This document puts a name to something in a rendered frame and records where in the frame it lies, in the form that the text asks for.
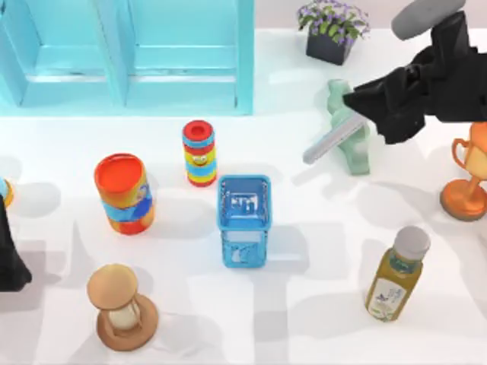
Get purple flowers in black pot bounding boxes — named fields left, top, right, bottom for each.
left=297, top=0, right=371, bottom=67

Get orange trophy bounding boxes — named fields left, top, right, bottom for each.
left=440, top=121, right=487, bottom=222

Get pale grey rounded box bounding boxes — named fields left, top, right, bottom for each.
left=391, top=0, right=466, bottom=41

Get blue basket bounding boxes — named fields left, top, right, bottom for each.
left=216, top=174, right=275, bottom=269

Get stack of coloured rings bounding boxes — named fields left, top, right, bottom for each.
left=181, top=119, right=219, bottom=189

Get yellow bottle with grey cap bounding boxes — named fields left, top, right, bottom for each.
left=364, top=224, right=432, bottom=320

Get light blue rack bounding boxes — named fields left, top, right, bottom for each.
left=0, top=0, right=255, bottom=117

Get orange and blue can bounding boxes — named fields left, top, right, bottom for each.
left=94, top=152, right=157, bottom=236

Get wooden hourglass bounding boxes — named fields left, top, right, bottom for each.
left=86, top=264, right=160, bottom=351

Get blue and orange round object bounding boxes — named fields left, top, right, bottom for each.
left=0, top=176, right=14, bottom=208

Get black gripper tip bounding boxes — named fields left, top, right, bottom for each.
left=0, top=196, right=33, bottom=294

